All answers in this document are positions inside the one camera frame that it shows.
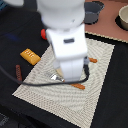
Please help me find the beige bowl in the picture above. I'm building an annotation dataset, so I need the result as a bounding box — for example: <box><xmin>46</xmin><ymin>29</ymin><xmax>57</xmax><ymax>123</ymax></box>
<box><xmin>119</xmin><ymin>5</ymin><xmax>128</xmax><ymax>30</ymax></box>

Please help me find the woven grey placemat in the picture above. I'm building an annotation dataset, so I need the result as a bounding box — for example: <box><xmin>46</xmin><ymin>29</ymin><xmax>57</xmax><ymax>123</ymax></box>
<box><xmin>13</xmin><ymin>38</ymin><xmax>114</xmax><ymax>128</ymax></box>

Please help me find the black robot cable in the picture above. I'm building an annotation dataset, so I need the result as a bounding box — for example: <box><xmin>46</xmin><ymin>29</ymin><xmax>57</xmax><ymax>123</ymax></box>
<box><xmin>0</xmin><ymin>56</ymin><xmax>91</xmax><ymax>88</ymax></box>

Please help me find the yellow toy bread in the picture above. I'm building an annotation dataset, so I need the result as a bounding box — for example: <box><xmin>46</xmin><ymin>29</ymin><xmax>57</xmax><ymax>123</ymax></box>
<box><xmin>20</xmin><ymin>49</ymin><xmax>41</xmax><ymax>65</ymax></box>

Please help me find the large grey pot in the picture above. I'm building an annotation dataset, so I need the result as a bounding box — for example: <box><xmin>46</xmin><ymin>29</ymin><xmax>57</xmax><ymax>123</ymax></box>
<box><xmin>84</xmin><ymin>1</ymin><xmax>105</xmax><ymax>24</ymax></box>

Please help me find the wooden handled fork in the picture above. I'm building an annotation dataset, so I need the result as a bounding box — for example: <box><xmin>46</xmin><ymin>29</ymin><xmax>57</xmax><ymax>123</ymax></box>
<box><xmin>50</xmin><ymin>74</ymin><xmax>85</xmax><ymax>90</ymax></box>

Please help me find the brown toy sausage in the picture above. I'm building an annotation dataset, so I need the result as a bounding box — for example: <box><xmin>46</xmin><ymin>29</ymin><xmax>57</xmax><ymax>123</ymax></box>
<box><xmin>15</xmin><ymin>65</ymin><xmax>22</xmax><ymax>82</ymax></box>

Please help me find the beige round plate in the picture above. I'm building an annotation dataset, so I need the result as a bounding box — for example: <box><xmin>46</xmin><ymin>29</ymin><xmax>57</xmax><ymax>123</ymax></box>
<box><xmin>56</xmin><ymin>68</ymin><xmax>63</xmax><ymax>77</ymax></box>

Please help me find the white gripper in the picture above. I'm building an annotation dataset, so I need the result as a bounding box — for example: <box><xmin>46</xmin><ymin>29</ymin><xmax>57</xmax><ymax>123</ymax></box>
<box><xmin>46</xmin><ymin>25</ymin><xmax>88</xmax><ymax>82</ymax></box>

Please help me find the wooden handled knife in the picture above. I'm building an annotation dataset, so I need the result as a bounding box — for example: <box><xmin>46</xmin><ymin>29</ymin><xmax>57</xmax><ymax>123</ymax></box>
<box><xmin>89</xmin><ymin>58</ymin><xmax>97</xmax><ymax>63</ymax></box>

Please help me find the red toy tomato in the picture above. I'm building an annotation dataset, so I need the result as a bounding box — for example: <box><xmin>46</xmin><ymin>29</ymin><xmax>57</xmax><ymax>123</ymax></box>
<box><xmin>41</xmin><ymin>29</ymin><xmax>47</xmax><ymax>40</ymax></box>

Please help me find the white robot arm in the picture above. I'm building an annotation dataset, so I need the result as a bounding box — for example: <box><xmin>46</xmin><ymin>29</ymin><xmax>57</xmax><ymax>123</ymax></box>
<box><xmin>3</xmin><ymin>0</ymin><xmax>87</xmax><ymax>82</ymax></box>

